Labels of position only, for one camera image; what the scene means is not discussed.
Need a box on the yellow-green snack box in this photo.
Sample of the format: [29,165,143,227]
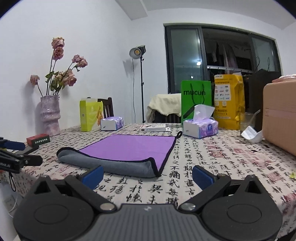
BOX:
[79,98,103,132]

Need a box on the chair draped with cream cloth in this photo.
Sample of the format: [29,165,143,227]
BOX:
[146,93,181,123]

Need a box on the closed purple tissue pack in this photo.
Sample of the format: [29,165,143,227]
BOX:
[100,116,124,131]

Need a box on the white flat product box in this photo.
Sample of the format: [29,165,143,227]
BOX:
[138,123,171,132]

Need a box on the green mucun paper bag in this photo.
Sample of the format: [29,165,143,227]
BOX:
[181,80,212,122]

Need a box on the clear drinking glass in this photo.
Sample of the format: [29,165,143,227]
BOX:
[240,110,261,133]

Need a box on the black framed sliding window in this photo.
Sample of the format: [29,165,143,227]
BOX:
[164,22,284,121]

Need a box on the open purple tissue pack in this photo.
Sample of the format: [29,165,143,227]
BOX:
[183,104,218,139]

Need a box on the dark wooden chair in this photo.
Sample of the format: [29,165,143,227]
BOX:
[97,97,114,118]

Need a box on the yellow printed paper bag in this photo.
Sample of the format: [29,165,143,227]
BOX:
[214,74,245,130]

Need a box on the purple and grey microfibre towel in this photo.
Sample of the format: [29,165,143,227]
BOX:
[57,131,183,178]

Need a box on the dried pink roses bouquet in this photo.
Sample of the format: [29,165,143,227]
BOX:
[30,37,88,98]

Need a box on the studio light on stand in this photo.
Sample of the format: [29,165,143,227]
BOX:
[128,45,147,124]

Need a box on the red and green small box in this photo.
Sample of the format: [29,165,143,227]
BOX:
[27,133,50,147]

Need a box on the pink textured ceramic vase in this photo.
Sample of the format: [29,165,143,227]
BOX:
[40,95,61,137]

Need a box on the pink cardboard box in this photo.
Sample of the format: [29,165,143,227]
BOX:
[262,75,296,155]

